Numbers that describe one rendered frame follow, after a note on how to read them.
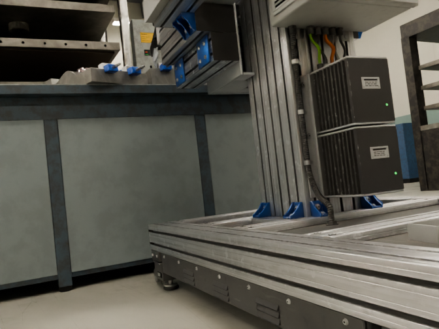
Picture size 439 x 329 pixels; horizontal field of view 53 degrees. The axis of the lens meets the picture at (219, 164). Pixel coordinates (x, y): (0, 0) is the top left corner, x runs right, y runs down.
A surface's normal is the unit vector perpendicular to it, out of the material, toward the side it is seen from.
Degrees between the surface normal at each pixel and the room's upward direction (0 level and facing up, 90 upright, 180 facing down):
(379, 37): 90
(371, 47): 90
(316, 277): 90
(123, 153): 90
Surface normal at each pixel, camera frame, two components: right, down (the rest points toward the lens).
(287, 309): -0.91, 0.08
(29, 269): 0.43, -0.09
